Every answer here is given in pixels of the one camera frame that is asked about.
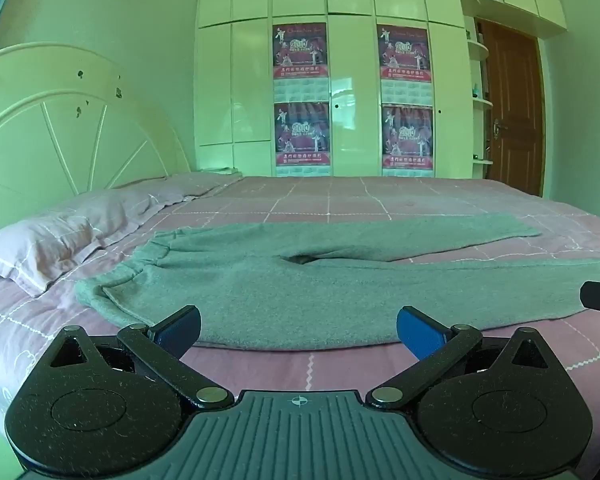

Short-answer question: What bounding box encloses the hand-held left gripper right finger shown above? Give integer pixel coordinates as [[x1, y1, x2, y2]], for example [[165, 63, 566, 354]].
[[365, 305, 556, 409]]

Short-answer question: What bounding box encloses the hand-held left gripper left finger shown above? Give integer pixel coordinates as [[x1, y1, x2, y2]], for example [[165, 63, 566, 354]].
[[45, 305, 236, 409]]

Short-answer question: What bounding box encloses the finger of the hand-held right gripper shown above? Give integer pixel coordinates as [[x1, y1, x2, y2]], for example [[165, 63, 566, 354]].
[[579, 280, 600, 334]]

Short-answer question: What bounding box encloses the pink pillow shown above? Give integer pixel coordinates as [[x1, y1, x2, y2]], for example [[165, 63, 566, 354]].
[[0, 197, 158, 297], [125, 171, 244, 211]]

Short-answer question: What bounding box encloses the bed with pink checked sheet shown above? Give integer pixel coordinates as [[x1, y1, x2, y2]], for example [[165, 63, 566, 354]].
[[0, 172, 600, 441]]

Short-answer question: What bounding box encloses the red calendar poster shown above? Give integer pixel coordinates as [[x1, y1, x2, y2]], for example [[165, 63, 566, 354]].
[[381, 103, 435, 178], [272, 22, 330, 104], [376, 23, 434, 106], [273, 102, 331, 177]]

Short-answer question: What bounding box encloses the brown wooden door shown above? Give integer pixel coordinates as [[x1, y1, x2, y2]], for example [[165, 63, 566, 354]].
[[479, 19, 547, 197]]

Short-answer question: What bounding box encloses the white corner shelf unit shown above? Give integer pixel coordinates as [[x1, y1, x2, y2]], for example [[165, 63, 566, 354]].
[[464, 16, 496, 167]]

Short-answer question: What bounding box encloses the white arched headboard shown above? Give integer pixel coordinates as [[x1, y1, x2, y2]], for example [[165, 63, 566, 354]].
[[0, 41, 193, 236]]

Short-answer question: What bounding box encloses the white glossy wardrobe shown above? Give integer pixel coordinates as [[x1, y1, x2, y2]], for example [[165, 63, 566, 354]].
[[195, 0, 568, 178]]

